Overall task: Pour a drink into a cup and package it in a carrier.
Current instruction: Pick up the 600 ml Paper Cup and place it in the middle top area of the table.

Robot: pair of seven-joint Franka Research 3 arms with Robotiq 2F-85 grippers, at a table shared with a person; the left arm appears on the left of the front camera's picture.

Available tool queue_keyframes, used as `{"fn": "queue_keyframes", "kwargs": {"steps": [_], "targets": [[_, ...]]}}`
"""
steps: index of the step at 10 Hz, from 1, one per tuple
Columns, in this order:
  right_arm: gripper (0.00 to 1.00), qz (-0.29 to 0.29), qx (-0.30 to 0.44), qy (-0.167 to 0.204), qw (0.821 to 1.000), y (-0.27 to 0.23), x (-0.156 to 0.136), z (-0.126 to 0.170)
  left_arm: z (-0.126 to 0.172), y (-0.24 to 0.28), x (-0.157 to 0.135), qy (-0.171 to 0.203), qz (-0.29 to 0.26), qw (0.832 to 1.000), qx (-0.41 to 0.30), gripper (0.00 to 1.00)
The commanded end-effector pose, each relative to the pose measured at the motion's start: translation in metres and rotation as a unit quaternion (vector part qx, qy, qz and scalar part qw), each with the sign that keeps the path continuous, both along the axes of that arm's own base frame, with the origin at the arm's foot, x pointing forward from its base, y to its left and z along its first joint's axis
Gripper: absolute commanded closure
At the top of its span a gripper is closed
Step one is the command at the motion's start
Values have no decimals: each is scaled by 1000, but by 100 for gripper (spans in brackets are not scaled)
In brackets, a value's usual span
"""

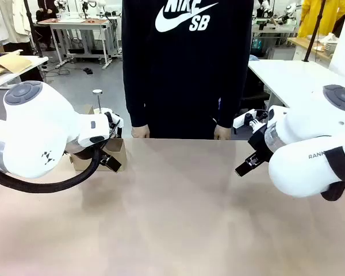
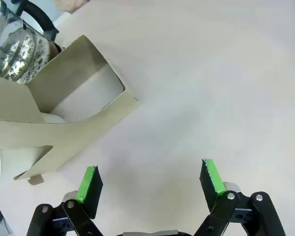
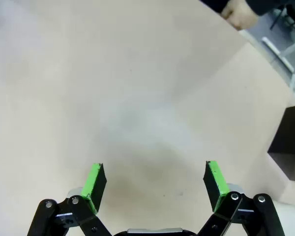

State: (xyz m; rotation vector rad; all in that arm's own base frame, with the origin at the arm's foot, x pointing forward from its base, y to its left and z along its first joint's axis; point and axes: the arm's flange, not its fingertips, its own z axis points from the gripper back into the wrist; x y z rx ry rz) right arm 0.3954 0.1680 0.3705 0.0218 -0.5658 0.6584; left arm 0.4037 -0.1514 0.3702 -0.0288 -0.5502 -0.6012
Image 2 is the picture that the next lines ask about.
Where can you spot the open cardboard box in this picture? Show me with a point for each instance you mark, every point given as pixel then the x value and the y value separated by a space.
pixel 71 64

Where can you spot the person's bare hand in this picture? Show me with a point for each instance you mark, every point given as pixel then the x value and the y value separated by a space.
pixel 70 4

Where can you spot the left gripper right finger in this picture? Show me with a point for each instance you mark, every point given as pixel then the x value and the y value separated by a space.
pixel 211 186

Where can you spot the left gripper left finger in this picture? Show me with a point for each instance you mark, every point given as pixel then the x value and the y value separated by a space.
pixel 92 194

